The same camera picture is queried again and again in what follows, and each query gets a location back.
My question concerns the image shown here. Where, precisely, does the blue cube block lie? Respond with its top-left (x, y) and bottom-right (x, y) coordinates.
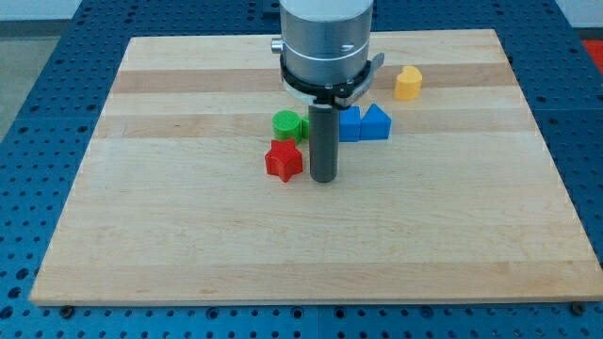
top-left (339, 106), bottom-right (361, 142)

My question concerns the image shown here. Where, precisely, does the blue triangular block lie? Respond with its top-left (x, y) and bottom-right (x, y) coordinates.
top-left (360, 104), bottom-right (392, 140)

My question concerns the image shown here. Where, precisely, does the red star block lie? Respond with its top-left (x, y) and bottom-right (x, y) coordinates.
top-left (265, 138), bottom-right (303, 183)

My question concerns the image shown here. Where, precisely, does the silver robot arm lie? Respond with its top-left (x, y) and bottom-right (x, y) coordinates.
top-left (271, 0), bottom-right (384, 183)

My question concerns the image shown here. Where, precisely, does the wooden board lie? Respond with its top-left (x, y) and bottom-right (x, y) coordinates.
top-left (30, 29), bottom-right (602, 306)

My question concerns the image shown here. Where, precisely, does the yellow heart block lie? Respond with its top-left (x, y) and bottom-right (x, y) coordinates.
top-left (394, 65), bottom-right (423, 101)

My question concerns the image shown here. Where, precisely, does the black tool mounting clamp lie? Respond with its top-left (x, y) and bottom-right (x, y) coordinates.
top-left (280, 53), bottom-right (384, 109)

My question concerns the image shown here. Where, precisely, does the green cylinder block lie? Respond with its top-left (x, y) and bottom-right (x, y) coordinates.
top-left (272, 110), bottom-right (302, 143)

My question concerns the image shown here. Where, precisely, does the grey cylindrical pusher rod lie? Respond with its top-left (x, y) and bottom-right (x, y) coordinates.
top-left (308, 106), bottom-right (340, 183)

